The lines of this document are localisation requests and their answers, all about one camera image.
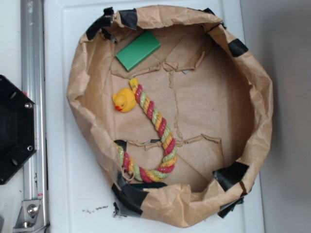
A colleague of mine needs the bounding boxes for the yellow rubber duck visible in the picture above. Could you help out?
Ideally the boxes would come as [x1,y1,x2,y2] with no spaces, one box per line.
[112,88,137,113]

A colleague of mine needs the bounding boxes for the brown paper bag tray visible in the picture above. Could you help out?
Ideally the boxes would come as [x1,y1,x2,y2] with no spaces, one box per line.
[67,5,273,228]

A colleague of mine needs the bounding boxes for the green rectangular block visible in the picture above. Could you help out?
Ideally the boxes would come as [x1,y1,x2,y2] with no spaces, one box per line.
[116,31,160,71]

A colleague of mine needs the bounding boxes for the multicolour twisted rope toy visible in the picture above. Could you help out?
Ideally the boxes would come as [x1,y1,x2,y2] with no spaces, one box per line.
[115,78,177,183]

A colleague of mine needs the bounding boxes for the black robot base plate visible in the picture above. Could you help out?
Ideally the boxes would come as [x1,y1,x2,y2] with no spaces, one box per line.
[0,75,36,185]

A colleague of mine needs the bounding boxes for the aluminium extrusion rail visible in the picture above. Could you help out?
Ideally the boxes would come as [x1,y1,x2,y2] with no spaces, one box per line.
[20,0,50,233]

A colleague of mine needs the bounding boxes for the metal corner bracket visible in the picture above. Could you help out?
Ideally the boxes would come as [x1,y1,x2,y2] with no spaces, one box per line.
[13,200,44,233]

